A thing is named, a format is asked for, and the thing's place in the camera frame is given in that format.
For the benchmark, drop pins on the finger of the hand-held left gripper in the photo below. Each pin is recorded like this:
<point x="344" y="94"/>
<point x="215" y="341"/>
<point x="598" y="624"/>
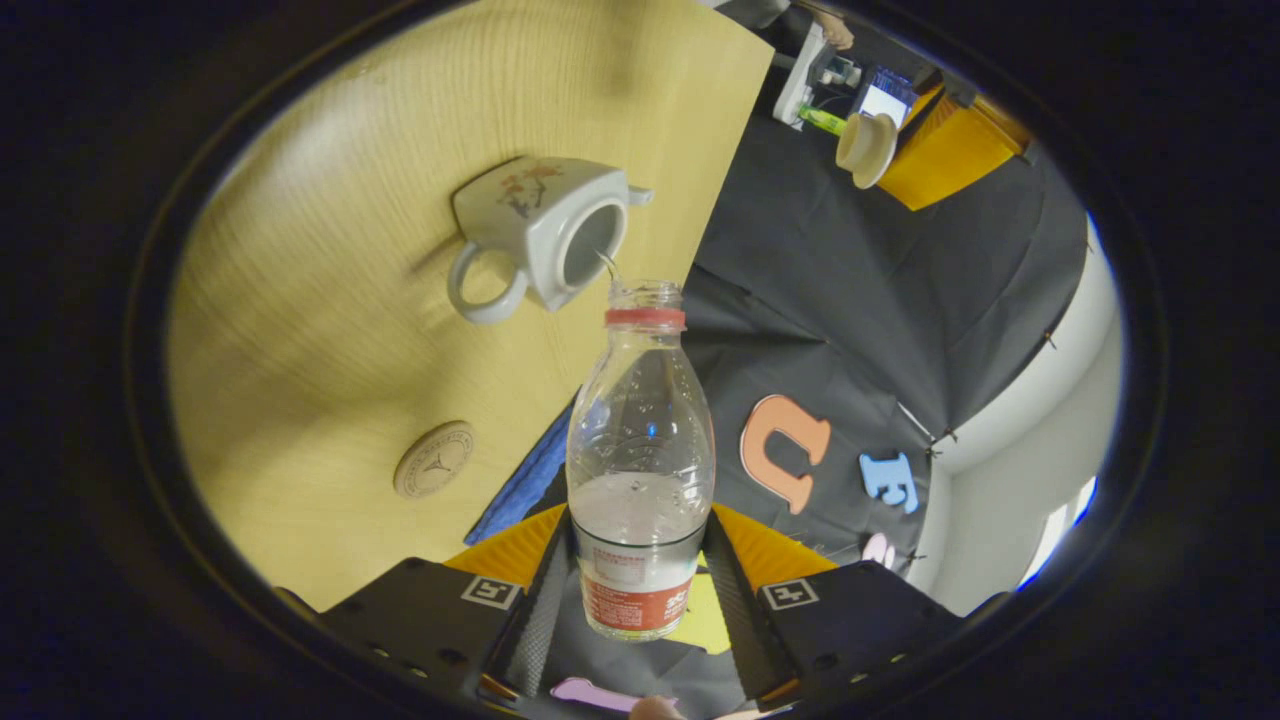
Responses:
<point x="950" y="155"/>

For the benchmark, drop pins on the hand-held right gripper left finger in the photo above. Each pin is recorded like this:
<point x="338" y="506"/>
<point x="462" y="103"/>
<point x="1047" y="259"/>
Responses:
<point x="535" y="620"/>

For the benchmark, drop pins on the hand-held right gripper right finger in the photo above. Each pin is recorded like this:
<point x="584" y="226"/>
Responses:
<point x="745" y="620"/>

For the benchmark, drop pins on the clear plastic water bottle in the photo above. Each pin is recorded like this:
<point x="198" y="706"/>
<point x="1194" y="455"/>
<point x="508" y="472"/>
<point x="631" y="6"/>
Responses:
<point x="640" y="540"/>

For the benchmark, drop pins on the round wooden coaster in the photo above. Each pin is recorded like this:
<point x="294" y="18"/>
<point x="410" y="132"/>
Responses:
<point x="434" y="460"/>

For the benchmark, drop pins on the white teacup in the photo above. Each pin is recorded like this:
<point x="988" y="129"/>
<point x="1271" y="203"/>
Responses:
<point x="540" y="225"/>

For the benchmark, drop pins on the green drink bottle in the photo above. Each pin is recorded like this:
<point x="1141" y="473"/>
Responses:
<point x="822" y="120"/>

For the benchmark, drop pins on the computer monitor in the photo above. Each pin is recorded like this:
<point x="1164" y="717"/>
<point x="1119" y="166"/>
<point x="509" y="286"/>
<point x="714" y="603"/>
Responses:
<point x="885" y="100"/>

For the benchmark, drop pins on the blue towel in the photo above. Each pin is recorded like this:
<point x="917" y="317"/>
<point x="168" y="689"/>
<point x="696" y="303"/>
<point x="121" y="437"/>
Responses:
<point x="525" y="480"/>

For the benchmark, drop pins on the white side table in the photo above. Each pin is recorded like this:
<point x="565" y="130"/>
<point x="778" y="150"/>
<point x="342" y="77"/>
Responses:
<point x="797" y="75"/>

